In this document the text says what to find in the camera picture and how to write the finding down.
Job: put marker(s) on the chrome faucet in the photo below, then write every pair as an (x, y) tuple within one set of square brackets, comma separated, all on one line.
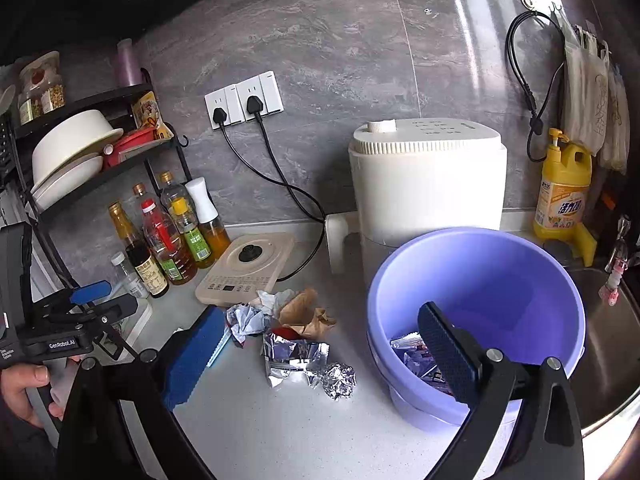
[(620, 245)]

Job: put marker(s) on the red wrapper scrap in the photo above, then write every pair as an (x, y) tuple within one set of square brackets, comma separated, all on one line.
[(286, 334)]

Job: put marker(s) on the black corner shelf rack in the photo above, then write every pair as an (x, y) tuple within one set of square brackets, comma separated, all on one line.
[(95, 177)]

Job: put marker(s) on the small white-capped clear bottle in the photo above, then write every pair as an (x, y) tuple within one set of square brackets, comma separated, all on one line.
[(127, 280)]

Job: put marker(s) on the white plastic bag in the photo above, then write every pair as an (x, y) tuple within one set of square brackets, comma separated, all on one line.
[(617, 125)]

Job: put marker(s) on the green-label yellow-capped bottle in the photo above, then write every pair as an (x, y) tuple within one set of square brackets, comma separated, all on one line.
[(195, 242)]

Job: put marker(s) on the steel sink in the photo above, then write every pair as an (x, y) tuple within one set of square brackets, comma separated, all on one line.
[(610, 355)]

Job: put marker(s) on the orange snack packet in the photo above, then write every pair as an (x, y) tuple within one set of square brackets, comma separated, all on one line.
[(150, 115)]

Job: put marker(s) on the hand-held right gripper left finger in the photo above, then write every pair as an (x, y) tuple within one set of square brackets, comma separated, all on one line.
[(195, 355)]

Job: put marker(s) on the silver foil packet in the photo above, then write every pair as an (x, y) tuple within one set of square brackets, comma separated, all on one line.
[(292, 355)]

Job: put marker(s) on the brown paper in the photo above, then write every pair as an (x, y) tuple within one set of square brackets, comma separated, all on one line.
[(302, 310)]

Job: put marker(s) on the white wall socket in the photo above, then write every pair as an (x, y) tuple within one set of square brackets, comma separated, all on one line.
[(216, 97), (267, 92)]

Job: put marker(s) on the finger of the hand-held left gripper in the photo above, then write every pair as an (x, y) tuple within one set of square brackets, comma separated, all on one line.
[(91, 291), (117, 306)]

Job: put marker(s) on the white tissue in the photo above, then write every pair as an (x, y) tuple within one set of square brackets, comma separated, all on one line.
[(272, 302)]

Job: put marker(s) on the white-top oil sprayer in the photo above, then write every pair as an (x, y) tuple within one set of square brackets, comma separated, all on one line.
[(210, 220)]

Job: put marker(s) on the beige induction cooker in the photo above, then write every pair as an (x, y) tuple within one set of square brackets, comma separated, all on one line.
[(250, 272)]

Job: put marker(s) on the glass jar of dried goods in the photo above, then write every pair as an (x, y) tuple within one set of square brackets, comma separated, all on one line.
[(45, 85)]

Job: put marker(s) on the yellow detergent pump bottle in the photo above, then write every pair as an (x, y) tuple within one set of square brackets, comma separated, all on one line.
[(560, 190)]

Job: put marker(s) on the black power plug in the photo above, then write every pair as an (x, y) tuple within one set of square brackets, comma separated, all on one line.
[(254, 108), (220, 117)]

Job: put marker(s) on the hanging plastic bags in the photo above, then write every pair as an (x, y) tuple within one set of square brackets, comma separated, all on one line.
[(585, 95)]

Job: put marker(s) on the yellow sponge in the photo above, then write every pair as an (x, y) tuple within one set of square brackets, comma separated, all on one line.
[(586, 245)]

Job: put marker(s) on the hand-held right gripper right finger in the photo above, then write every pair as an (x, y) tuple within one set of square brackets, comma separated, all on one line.
[(445, 350)]

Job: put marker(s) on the white air fryer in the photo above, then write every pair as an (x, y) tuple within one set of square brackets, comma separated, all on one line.
[(425, 185)]

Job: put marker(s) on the purple plastic bucket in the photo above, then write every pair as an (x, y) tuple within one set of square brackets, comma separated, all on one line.
[(475, 280)]

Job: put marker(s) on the red-capped oil bottle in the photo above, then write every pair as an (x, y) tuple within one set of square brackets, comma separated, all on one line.
[(165, 250)]

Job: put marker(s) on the person's left hand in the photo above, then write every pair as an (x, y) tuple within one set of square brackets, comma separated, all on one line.
[(20, 385)]

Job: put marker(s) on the purple plastic cup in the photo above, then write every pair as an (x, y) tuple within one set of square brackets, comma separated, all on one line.
[(129, 65)]

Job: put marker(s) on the gold-capped clear bottle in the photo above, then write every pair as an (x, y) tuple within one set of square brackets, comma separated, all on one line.
[(172, 192)]

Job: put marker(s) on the white plate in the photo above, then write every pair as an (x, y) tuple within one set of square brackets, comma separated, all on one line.
[(65, 185)]

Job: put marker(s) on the red plastic container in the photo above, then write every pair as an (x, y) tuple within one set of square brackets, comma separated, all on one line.
[(127, 147)]

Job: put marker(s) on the pink faucet filter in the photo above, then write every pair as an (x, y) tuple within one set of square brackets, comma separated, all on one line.
[(611, 287)]

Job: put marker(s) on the purple-silver snack wrappers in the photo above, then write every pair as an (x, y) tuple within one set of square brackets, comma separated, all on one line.
[(410, 355)]

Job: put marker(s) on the dark soy sauce bottle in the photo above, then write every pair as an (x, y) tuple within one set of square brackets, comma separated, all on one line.
[(147, 270)]

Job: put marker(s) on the dark brown bottle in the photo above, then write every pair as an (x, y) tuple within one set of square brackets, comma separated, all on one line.
[(607, 202)]

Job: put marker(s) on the foil ball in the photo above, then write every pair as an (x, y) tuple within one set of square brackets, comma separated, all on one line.
[(334, 381)]

